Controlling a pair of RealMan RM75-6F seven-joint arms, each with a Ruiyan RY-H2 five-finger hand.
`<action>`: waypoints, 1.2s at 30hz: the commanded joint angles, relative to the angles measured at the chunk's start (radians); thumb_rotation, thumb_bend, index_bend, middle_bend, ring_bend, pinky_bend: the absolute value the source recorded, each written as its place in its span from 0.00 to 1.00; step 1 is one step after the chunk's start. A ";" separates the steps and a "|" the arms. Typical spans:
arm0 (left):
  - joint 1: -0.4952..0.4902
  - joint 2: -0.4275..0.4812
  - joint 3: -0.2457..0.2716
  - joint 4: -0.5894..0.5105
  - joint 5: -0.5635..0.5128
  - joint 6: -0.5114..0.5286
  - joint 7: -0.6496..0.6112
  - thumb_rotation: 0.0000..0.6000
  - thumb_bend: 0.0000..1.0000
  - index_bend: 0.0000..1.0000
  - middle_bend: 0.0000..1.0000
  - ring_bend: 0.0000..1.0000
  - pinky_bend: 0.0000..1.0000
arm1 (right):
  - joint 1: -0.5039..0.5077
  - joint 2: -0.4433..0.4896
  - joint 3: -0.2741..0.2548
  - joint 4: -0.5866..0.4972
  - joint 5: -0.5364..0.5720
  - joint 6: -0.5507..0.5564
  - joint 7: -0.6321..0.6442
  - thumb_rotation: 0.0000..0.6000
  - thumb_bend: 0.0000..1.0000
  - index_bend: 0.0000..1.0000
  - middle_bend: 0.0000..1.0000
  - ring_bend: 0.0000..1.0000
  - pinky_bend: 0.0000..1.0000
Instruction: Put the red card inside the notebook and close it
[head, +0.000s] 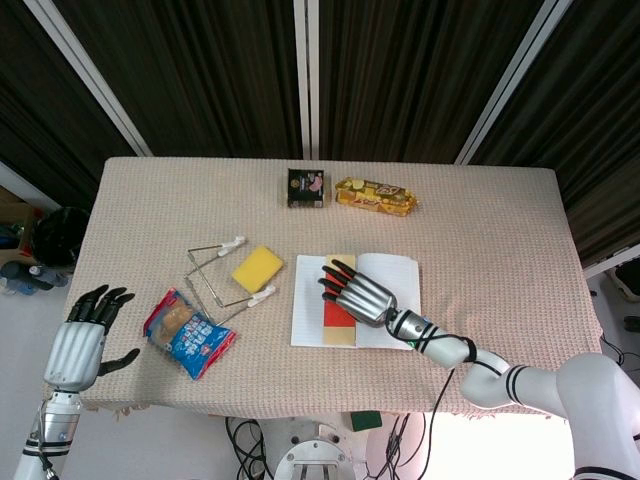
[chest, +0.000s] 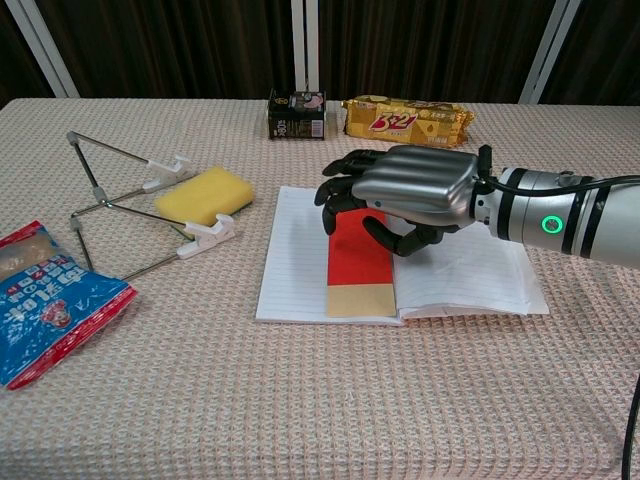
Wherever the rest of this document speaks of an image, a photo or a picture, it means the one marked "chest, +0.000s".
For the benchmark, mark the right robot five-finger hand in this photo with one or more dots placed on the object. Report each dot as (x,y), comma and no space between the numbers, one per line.
(415,185)

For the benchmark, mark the white paper card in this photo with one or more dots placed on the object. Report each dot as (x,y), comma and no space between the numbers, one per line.
(360,280)

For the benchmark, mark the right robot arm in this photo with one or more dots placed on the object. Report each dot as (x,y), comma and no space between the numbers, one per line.
(550,200)

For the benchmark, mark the yellow cracker package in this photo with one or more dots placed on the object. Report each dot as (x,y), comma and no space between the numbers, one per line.
(405,122)

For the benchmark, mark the small black box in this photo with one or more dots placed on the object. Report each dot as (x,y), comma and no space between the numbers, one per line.
(297,117)

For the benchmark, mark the open lined notebook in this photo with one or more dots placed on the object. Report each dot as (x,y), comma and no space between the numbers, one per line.
(295,260)

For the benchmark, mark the yellow sponge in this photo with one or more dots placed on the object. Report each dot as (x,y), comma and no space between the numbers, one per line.
(205,197)

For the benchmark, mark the beige woven tablecloth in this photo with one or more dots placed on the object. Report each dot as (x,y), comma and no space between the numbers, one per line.
(300,400)

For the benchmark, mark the blue red snack bag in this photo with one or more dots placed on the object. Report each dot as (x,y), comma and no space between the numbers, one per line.
(55,310)

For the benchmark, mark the white frame pole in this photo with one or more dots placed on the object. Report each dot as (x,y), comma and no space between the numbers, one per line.
(306,45)
(550,50)
(45,50)

